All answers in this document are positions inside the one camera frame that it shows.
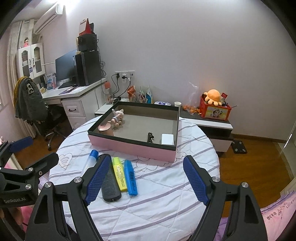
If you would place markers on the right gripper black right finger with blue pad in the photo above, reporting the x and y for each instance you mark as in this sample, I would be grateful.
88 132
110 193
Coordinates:
245 221

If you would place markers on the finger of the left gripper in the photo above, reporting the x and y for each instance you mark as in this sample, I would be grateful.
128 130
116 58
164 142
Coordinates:
9 148
39 168

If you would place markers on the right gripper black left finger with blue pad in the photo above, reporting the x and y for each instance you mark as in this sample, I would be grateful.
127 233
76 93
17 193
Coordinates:
47 221

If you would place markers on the clear bottle blue cap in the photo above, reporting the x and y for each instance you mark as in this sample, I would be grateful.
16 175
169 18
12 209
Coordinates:
91 161

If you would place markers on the yellow highlighter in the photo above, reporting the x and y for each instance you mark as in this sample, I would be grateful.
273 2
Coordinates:
119 174

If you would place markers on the blue highlighter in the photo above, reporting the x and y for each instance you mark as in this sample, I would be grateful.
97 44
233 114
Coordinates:
130 178

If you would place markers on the rose gold round tin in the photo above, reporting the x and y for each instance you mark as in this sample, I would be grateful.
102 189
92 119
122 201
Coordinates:
106 129

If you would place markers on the black hair clip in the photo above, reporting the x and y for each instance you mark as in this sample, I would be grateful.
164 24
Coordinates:
150 137

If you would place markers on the pink floral bedding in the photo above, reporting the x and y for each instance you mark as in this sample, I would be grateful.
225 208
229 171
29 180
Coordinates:
277 215

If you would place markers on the chair with dark jacket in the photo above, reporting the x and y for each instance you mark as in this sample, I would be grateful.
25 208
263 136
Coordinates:
31 108

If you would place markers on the black floor scale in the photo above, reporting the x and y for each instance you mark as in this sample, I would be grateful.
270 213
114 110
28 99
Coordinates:
238 147

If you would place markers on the white striped quilt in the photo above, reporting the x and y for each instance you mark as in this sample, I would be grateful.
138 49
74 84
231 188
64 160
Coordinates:
165 207

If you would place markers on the white desk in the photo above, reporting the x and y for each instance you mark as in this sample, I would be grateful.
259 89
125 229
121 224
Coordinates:
80 104

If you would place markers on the white glass door cabinet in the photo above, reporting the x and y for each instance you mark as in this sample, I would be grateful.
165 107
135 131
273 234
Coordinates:
30 61

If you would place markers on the low white black cabinet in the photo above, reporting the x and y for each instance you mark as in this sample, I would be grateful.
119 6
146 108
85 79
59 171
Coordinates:
218 131

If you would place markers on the pink plush doll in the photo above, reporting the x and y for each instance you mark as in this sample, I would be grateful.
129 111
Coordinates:
117 118

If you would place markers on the black computer monitor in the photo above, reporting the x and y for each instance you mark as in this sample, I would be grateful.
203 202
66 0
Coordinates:
65 70

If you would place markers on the red printed storage crate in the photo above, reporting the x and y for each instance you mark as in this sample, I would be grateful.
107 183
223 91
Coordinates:
213 112

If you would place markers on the bottle with orange cap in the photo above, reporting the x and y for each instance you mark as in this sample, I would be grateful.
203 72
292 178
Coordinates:
108 93

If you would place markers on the white rectangular box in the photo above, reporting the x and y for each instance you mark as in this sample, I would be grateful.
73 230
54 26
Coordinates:
167 139

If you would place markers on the black computer tower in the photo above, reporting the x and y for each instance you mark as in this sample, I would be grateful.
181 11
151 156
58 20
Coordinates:
88 70

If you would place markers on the pink black storage box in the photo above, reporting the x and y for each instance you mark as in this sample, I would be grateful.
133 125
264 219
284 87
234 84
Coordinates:
131 136

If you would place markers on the red snack bag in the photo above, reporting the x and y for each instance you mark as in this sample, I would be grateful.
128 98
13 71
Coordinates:
132 94

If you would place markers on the clear plastic bag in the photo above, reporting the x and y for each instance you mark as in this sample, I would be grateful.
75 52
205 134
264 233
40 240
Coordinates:
192 99

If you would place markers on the orange octopus plush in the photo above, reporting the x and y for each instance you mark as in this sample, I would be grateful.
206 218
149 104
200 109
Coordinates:
213 97

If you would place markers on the black speaker box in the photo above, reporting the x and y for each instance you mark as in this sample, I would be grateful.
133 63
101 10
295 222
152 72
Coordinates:
87 42

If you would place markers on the white paper cup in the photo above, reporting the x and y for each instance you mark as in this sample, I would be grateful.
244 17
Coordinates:
177 104

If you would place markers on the white air conditioner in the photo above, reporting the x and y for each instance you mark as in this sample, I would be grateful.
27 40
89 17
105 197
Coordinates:
55 11

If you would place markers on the white wall power outlet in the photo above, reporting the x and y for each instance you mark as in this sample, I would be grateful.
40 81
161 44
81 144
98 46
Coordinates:
128 74

